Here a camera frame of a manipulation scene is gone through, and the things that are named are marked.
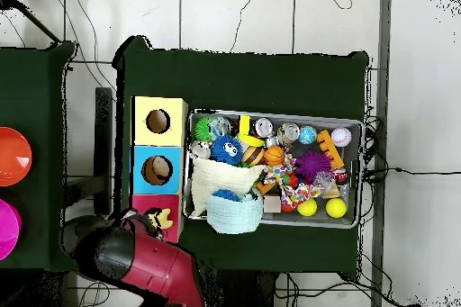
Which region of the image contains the dark green table cloth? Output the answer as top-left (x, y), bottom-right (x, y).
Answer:
top-left (113, 35), bottom-right (372, 275)
top-left (0, 40), bottom-right (77, 271)

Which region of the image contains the magenta plate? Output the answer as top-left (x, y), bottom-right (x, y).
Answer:
top-left (0, 198), bottom-right (23, 261)

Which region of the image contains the blue fuzzy ball with eyes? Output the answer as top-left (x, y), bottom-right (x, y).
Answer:
top-left (212, 135), bottom-right (245, 167)

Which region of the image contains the globe print ball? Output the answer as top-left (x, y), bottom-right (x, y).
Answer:
top-left (298, 125), bottom-right (319, 146)

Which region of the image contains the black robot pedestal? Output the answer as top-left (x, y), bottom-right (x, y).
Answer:
top-left (203, 270), bottom-right (289, 307)

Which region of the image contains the purple spiky ball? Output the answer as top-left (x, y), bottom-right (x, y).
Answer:
top-left (294, 150), bottom-right (332, 185)

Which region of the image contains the blue spiky ball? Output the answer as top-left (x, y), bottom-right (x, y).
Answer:
top-left (212, 188), bottom-right (243, 203)

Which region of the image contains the silver metal can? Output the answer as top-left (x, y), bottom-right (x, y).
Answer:
top-left (253, 117), bottom-right (276, 139)

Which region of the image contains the yellow ball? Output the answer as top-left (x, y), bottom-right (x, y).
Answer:
top-left (324, 197), bottom-right (348, 220)
top-left (296, 197), bottom-right (318, 218)

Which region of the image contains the white baseball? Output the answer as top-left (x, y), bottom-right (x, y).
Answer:
top-left (330, 126), bottom-right (354, 149)

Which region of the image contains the orange plastic block toy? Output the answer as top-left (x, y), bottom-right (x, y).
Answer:
top-left (316, 129), bottom-right (347, 170)

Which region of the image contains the mint green waffle cloth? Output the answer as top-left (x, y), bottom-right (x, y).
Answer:
top-left (205, 188), bottom-right (265, 236)

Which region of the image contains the colourful patterned cloth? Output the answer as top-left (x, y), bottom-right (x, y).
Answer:
top-left (262, 162), bottom-right (296, 185)
top-left (279, 181), bottom-right (325, 209)

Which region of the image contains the orange plate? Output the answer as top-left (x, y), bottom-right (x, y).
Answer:
top-left (0, 126), bottom-right (33, 187)

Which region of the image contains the wooden cube block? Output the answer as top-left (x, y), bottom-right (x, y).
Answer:
top-left (263, 194), bottom-right (282, 214)

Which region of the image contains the yellow plush duck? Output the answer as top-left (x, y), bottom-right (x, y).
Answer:
top-left (147, 208), bottom-right (175, 231)

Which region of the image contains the green spiky ball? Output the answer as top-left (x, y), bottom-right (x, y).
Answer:
top-left (193, 115), bottom-right (217, 142)

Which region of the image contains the yellow plastic block toy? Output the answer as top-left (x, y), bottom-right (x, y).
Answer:
top-left (237, 114), bottom-right (267, 149)

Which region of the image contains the wooden box with three holes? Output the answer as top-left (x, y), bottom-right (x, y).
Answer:
top-left (129, 95), bottom-right (190, 244)

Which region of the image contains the cream yellow waffle cloth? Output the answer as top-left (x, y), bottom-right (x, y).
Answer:
top-left (190, 157), bottom-right (267, 214)

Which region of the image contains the shallow wire mesh bin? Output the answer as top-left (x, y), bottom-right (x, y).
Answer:
top-left (185, 108), bottom-right (364, 229)

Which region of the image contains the small orange basketball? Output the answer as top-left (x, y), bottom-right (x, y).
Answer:
top-left (263, 145), bottom-right (286, 167)

